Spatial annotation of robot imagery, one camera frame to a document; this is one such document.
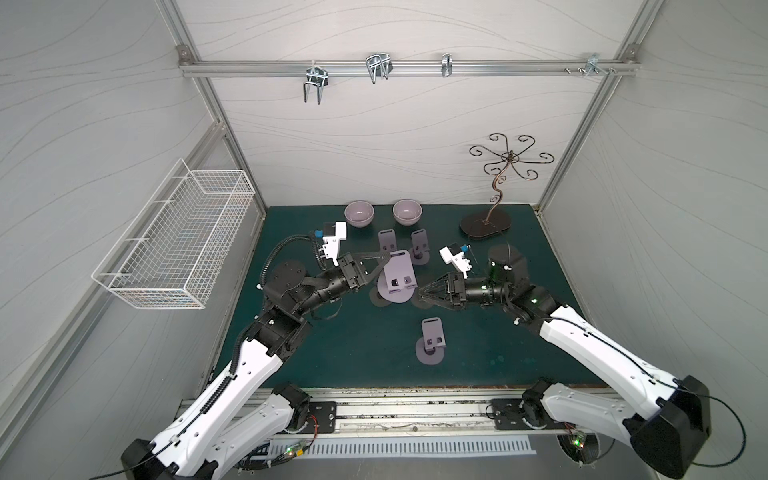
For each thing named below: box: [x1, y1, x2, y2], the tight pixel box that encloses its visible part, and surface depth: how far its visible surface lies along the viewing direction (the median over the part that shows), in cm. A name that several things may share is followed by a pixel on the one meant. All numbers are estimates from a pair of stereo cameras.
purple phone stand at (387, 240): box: [378, 228, 397, 252], surface depth 102 cm
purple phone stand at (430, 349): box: [415, 316, 447, 365], surface depth 82 cm
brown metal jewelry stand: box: [460, 133, 555, 239], surface depth 97 cm
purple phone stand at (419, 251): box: [409, 228, 430, 265], surface depth 102 cm
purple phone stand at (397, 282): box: [377, 250, 418, 304], surface depth 59 cm
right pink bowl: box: [392, 199, 423, 226], surface depth 117 cm
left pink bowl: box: [344, 200, 375, 228], surface depth 116 cm
